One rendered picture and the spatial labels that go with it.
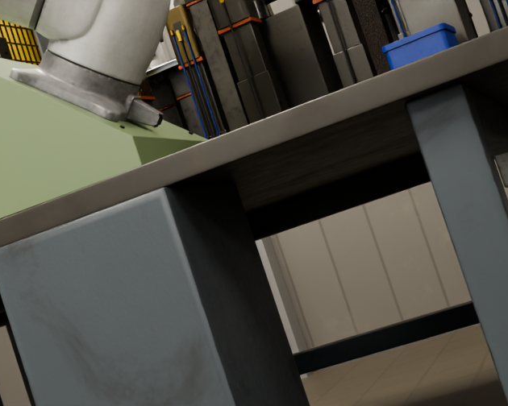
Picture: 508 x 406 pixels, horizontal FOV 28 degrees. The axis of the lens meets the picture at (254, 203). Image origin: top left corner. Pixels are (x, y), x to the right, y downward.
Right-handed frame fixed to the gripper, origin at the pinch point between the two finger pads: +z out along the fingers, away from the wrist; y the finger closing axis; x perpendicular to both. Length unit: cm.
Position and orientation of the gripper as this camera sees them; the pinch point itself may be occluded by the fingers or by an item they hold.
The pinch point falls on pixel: (156, 57)
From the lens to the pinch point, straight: 239.3
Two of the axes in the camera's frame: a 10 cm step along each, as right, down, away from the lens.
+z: 3.1, 9.5, -0.5
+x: -8.7, 3.1, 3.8
